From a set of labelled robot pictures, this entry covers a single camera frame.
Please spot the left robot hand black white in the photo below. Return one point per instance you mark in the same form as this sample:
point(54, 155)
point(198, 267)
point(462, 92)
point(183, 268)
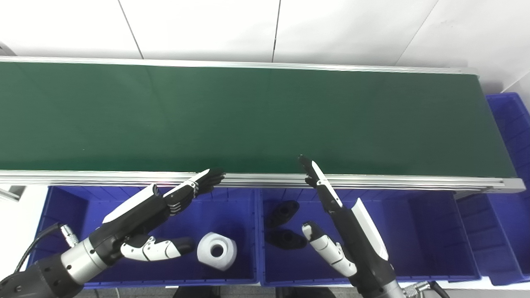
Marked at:
point(136, 215)

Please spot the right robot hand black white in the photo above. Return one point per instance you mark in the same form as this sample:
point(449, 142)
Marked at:
point(364, 252)

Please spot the black flanged machine part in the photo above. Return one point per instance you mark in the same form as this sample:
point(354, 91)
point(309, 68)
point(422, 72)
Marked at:
point(283, 213)
point(285, 240)

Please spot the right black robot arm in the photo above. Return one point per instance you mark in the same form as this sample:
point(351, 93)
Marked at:
point(383, 290)

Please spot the blue plastic bin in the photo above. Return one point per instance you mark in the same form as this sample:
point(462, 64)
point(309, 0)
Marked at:
point(505, 231)
point(232, 215)
point(422, 236)

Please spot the green conveyor belt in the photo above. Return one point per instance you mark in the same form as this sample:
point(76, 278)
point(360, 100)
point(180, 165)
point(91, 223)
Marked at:
point(83, 177)
point(248, 120)

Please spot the white cylindrical machine part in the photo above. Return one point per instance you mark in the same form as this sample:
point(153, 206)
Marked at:
point(227, 248)

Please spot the grey conveyor support bracket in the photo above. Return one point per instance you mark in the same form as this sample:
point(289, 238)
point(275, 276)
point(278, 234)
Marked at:
point(10, 193)

